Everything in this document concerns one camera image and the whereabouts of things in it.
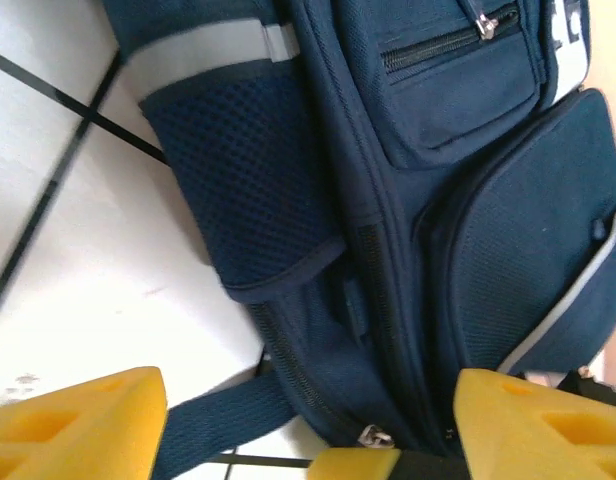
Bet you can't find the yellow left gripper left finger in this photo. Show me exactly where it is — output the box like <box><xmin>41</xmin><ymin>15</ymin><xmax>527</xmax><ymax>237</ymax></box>
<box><xmin>0</xmin><ymin>366</ymin><xmax>168</xmax><ymax>480</ymax></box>

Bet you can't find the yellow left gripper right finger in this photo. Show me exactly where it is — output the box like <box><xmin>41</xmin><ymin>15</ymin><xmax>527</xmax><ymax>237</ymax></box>
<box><xmin>452</xmin><ymin>368</ymin><xmax>616</xmax><ymax>480</ymax></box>

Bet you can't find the navy blue student backpack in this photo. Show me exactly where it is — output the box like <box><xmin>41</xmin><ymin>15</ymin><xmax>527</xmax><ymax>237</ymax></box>
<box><xmin>100</xmin><ymin>0</ymin><xmax>616</xmax><ymax>480</ymax></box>

